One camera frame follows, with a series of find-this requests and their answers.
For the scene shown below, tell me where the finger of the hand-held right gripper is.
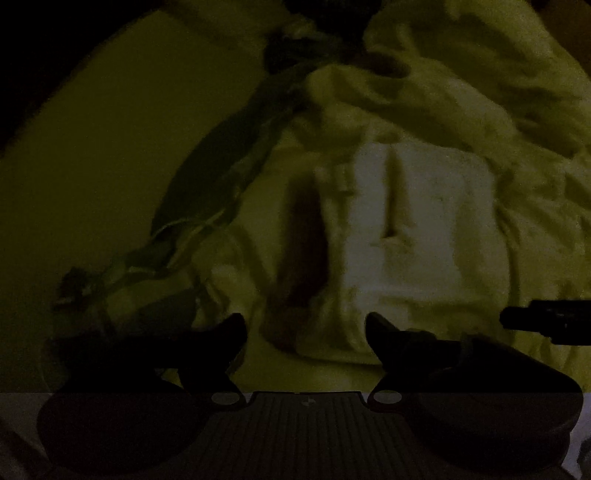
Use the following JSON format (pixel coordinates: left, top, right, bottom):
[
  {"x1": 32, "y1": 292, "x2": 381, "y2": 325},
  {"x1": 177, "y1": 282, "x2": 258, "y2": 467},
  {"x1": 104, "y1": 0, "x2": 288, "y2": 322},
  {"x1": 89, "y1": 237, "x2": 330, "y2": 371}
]
[{"x1": 499, "y1": 305, "x2": 552, "y2": 331}]

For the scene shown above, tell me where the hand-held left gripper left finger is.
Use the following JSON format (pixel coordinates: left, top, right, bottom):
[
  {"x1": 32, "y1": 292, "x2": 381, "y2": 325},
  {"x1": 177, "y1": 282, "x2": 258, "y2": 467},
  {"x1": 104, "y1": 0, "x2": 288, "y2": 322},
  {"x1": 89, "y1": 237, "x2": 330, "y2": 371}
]
[{"x1": 117, "y1": 312, "x2": 248, "y2": 408}]

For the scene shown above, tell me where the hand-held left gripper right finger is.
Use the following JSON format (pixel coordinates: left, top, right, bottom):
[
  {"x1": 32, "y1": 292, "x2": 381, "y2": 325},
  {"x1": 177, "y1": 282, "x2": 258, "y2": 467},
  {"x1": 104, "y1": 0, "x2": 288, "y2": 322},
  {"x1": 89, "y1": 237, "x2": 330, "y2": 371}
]
[{"x1": 365, "y1": 312, "x2": 491, "y2": 408}]

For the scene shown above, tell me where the pile of white laundry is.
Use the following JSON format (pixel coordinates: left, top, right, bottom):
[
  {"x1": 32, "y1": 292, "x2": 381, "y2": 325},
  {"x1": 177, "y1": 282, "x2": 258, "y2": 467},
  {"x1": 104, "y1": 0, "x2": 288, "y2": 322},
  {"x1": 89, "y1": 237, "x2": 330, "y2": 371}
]
[{"x1": 185, "y1": 0, "x2": 591, "y2": 370}]

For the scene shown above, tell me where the green leaf-print cloth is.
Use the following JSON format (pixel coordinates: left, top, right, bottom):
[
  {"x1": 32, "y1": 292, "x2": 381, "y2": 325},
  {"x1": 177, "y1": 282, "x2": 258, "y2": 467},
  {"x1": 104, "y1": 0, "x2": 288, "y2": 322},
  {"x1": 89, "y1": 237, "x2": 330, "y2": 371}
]
[{"x1": 53, "y1": 60, "x2": 319, "y2": 319}]

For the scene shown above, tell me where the yellow bed sheet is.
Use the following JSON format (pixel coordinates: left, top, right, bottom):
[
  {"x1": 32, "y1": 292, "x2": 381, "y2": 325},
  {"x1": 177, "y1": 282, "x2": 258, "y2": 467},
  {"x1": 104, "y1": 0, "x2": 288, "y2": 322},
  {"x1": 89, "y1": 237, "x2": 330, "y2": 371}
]
[{"x1": 0, "y1": 9, "x2": 269, "y2": 393}]

